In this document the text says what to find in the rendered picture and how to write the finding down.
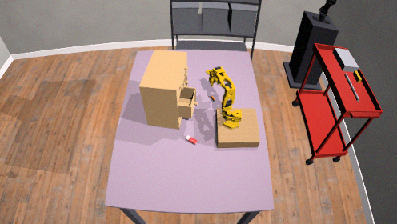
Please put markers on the red and white eraser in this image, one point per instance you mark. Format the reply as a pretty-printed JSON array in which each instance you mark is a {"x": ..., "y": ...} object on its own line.
[{"x": 192, "y": 140}]

